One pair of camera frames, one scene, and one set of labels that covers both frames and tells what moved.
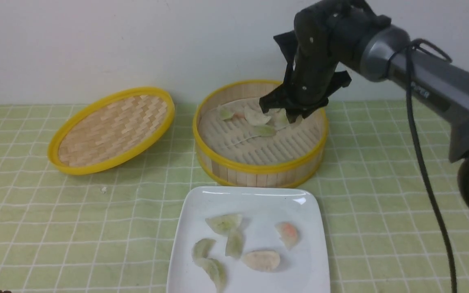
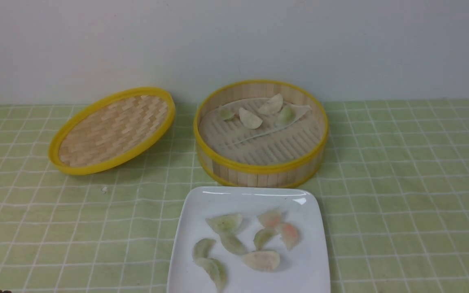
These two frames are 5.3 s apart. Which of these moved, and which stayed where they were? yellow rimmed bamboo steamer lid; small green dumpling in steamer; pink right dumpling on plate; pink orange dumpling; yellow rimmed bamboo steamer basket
Moved: pink orange dumpling
Stayed: yellow rimmed bamboo steamer basket; small green dumpling in steamer; yellow rimmed bamboo steamer lid; pink right dumpling on plate
